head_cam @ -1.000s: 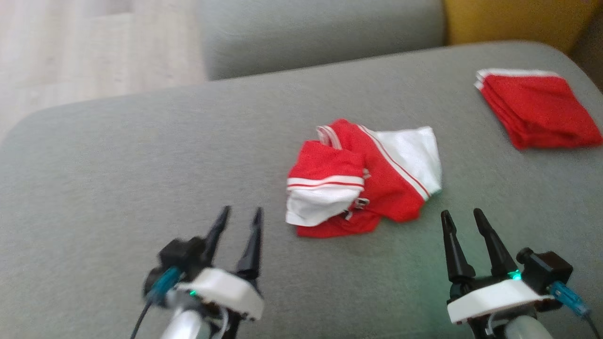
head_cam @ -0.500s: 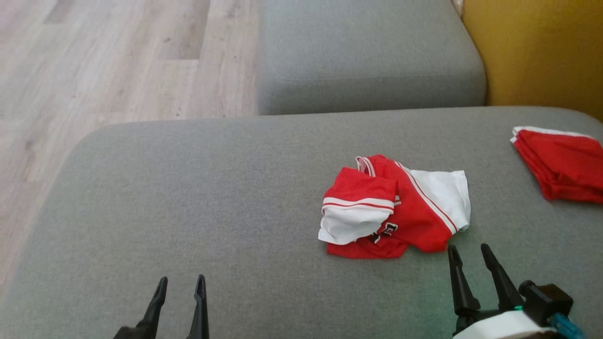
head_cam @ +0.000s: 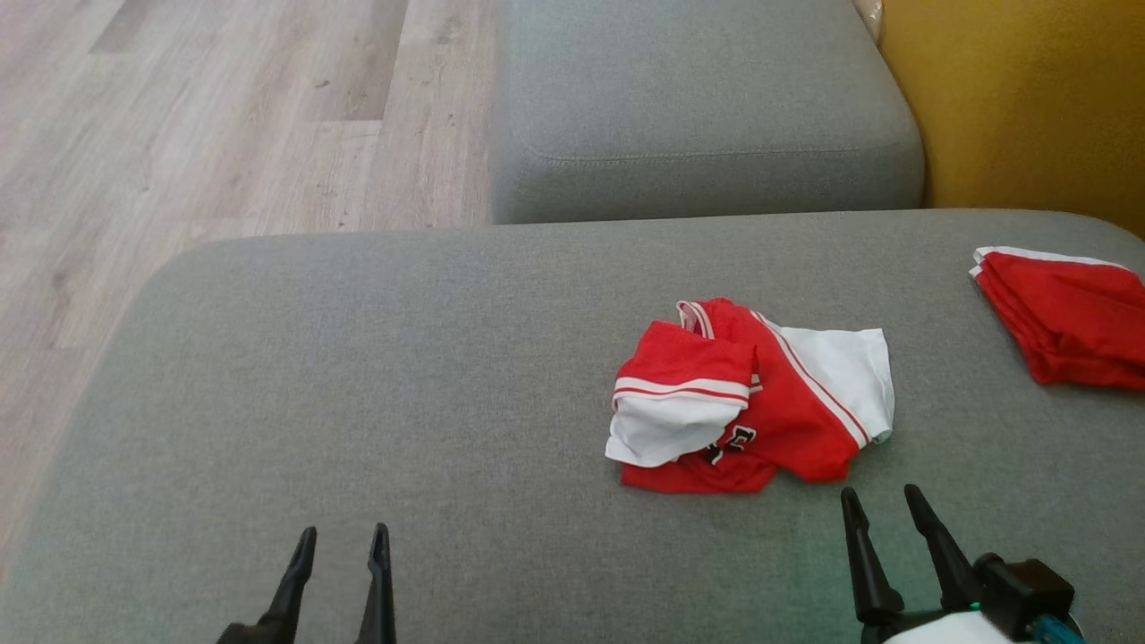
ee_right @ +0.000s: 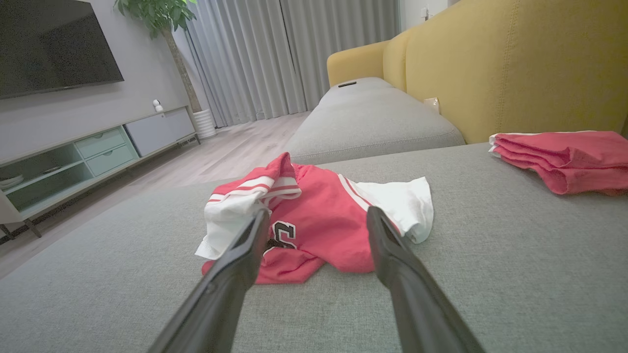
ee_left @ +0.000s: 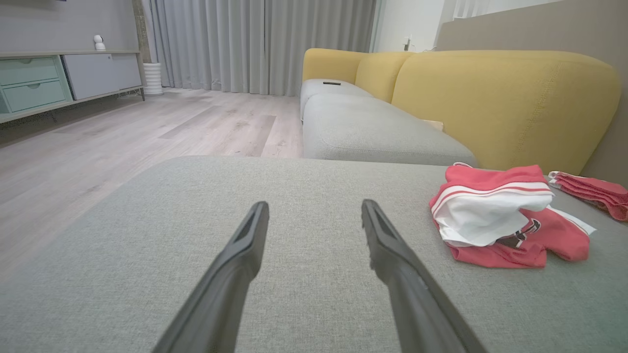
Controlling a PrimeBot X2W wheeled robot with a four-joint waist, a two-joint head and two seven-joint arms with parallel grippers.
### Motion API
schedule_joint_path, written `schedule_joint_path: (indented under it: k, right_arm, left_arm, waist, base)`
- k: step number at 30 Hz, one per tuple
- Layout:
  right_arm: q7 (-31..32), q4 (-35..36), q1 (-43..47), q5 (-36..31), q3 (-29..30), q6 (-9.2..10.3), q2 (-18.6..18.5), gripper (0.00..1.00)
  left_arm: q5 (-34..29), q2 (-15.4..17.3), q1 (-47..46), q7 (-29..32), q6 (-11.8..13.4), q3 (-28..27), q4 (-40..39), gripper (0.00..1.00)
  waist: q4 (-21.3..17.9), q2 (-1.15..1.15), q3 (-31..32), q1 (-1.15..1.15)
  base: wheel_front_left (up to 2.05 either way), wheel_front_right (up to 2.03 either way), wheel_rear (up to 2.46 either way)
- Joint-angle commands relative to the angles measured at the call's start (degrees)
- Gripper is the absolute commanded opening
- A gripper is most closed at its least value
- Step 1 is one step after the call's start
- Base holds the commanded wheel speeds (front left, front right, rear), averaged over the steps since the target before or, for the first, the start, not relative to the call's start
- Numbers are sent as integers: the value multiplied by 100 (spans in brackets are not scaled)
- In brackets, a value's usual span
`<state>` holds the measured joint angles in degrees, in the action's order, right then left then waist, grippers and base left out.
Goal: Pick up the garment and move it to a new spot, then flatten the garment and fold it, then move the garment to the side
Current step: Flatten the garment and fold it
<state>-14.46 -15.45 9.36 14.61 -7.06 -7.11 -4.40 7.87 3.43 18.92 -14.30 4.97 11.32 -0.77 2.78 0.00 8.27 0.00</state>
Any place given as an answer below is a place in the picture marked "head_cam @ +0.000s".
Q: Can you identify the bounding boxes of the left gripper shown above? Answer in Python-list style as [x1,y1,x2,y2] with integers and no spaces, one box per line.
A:
[215,523,397,644]

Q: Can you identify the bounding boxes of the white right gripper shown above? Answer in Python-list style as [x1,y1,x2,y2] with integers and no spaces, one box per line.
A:
[840,484,1017,644]

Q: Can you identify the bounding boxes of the red white numbered jersey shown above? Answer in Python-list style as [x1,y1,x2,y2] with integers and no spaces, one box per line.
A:
[605,297,895,495]

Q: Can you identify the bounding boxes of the red white shorts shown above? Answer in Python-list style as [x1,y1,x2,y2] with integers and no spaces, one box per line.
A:
[969,246,1145,393]

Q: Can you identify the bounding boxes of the large grey sofa chaise seat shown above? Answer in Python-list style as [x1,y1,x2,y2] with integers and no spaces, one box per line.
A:
[0,208,1145,644]

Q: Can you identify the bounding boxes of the large yellow sofa backrest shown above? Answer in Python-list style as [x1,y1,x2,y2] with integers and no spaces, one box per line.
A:
[881,0,1145,238]

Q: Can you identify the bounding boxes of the wide grey sofa seat cushion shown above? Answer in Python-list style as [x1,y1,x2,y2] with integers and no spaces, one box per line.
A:
[490,0,925,225]

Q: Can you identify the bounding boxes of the blue cable connector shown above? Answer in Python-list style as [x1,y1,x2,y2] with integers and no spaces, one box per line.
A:
[1027,615,1085,644]

